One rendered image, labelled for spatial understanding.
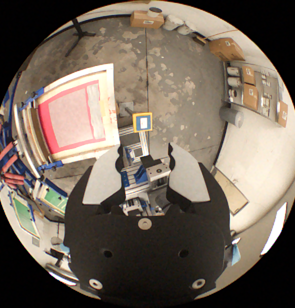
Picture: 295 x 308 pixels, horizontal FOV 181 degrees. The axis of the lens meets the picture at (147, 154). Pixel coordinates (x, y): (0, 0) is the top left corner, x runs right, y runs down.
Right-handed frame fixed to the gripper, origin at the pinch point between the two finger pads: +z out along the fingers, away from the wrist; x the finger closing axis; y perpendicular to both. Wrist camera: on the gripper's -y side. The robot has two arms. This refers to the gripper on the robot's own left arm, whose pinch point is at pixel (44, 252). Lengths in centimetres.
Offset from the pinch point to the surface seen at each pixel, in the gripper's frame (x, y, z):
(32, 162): 46, 59, 9
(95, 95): 95, 59, -50
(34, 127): 76, 53, -6
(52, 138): 66, 64, -17
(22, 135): 70, 56, 16
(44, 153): 57, 57, -13
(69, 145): 61, 64, -33
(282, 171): 99, -89, -376
